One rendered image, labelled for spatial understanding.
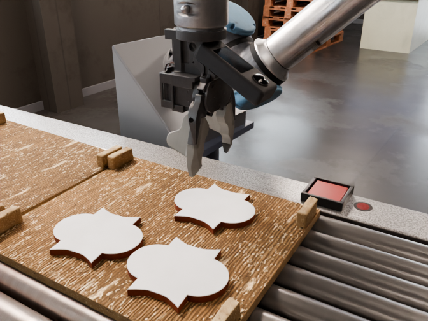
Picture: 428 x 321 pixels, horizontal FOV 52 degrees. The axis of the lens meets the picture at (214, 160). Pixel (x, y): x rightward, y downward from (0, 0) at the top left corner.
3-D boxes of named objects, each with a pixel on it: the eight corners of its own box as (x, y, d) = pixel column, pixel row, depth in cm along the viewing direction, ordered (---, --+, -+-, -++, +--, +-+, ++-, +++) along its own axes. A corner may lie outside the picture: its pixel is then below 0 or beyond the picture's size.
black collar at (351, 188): (314, 183, 86) (314, 175, 85) (353, 193, 83) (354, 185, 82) (300, 200, 80) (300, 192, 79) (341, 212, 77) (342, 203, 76)
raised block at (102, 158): (117, 156, 93) (116, 144, 91) (124, 158, 92) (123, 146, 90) (97, 166, 88) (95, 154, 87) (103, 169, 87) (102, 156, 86)
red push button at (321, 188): (316, 186, 85) (317, 179, 84) (348, 193, 82) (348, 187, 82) (306, 199, 80) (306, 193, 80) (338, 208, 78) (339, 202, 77)
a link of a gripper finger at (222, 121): (210, 134, 78) (198, 93, 71) (240, 141, 75) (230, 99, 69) (202, 146, 76) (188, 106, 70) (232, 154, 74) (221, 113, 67)
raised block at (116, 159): (127, 157, 92) (126, 145, 91) (134, 159, 91) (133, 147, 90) (107, 168, 87) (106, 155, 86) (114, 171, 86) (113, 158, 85)
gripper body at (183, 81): (188, 98, 72) (186, 21, 67) (234, 107, 68) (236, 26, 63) (160, 111, 67) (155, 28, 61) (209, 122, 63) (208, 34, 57)
